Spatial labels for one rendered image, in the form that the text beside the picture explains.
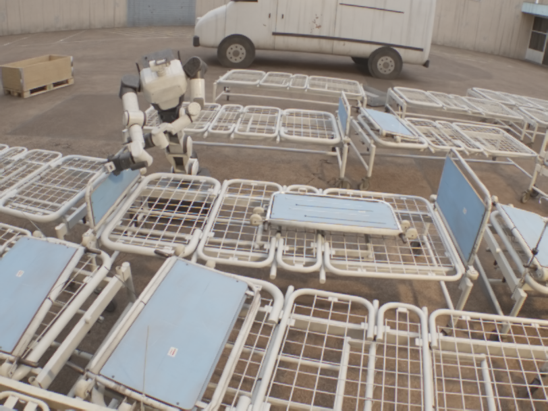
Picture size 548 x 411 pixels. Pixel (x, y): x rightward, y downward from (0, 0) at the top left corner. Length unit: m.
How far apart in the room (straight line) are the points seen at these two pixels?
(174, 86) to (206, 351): 1.57
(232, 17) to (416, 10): 4.11
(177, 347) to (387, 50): 8.71
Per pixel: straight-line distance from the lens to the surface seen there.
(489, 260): 3.39
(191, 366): 1.47
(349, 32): 9.34
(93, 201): 2.24
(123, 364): 1.47
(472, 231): 2.23
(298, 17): 9.15
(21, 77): 7.78
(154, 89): 2.49
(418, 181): 4.39
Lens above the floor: 1.71
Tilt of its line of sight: 27 degrees down
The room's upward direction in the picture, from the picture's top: 5 degrees clockwise
